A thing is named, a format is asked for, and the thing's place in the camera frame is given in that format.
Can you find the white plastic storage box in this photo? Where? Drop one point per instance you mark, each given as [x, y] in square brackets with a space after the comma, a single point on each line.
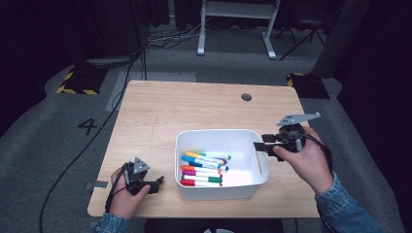
[220, 194]

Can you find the dark green marker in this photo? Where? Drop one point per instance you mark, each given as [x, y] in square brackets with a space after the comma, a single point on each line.
[214, 179]

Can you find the purple marker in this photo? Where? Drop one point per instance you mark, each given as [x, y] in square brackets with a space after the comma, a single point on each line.
[223, 161]

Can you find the grey tape piece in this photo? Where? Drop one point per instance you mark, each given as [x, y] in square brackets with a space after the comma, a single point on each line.
[100, 184]

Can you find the black seat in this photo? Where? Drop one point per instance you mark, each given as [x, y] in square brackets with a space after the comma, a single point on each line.
[194, 225]

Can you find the small grey white object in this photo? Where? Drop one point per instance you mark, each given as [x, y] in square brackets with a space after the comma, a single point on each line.
[223, 231]

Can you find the grey stand base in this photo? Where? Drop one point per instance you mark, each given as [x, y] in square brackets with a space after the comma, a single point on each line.
[110, 61]

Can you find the black folding stand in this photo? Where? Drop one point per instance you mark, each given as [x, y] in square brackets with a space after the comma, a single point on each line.
[307, 22]

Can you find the black yellow striped floor base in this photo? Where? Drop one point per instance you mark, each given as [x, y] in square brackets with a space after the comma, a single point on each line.
[307, 87]
[81, 81]

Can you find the light blue marker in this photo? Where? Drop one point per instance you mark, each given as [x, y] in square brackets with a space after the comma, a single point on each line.
[187, 158]

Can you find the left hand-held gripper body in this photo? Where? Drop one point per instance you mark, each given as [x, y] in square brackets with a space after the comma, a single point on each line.
[141, 167]

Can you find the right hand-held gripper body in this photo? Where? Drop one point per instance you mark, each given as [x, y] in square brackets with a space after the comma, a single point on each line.
[296, 118]

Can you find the person's right hand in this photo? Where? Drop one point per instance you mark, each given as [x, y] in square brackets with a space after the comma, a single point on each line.
[307, 168]

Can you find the yellow marker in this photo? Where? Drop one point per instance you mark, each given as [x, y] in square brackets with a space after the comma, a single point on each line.
[191, 154]

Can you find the dark blue marker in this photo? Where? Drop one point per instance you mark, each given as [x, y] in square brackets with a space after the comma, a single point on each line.
[225, 168]

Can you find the person's left hand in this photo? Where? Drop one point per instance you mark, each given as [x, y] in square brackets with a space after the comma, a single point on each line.
[124, 205]

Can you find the bright green marker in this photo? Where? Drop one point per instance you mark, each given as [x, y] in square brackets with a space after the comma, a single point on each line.
[228, 157]

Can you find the white desk frame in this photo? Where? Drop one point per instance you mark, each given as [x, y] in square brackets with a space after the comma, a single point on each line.
[238, 9]

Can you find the grey padded column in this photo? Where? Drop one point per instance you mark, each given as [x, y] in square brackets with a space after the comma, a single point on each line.
[340, 39]

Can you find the orange marker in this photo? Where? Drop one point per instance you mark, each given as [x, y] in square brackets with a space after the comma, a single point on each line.
[186, 168]

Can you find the round grey table grommet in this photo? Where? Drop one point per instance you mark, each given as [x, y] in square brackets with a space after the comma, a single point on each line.
[246, 97]

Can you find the red marker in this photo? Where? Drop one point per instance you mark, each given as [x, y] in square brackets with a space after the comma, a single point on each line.
[187, 183]

